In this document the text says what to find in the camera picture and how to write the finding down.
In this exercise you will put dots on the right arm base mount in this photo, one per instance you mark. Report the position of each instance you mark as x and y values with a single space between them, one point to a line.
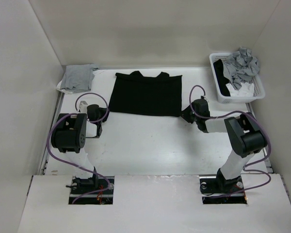
217 191

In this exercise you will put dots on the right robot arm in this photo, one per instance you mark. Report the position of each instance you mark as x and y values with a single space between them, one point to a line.
246 139

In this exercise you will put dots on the black tank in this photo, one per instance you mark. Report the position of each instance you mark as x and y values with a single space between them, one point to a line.
222 81
137 94

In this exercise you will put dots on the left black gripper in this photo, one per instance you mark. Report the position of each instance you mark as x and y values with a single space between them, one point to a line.
104 110

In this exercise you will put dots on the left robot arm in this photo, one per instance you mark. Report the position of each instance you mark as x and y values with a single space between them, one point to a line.
69 137

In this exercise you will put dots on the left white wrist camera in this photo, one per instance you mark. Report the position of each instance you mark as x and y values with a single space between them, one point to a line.
83 107

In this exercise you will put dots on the crumpled grey tank top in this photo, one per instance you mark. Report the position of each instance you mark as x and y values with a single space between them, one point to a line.
240 67

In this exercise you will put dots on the white tank top in basket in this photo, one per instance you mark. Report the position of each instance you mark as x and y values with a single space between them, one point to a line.
246 90

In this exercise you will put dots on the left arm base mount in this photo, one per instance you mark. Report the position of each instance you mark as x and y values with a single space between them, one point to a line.
91 191

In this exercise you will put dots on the white plastic laundry basket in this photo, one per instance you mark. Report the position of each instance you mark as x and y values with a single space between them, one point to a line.
259 92

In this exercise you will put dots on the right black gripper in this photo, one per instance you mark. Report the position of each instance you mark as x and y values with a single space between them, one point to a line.
184 114

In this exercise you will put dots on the right metal table rail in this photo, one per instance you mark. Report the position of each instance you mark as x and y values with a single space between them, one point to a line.
265 150

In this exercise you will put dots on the folded white tank top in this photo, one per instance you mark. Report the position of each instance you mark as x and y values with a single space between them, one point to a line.
63 88

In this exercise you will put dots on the folded grey tank top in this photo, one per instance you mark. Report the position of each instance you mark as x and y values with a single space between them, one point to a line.
77 77

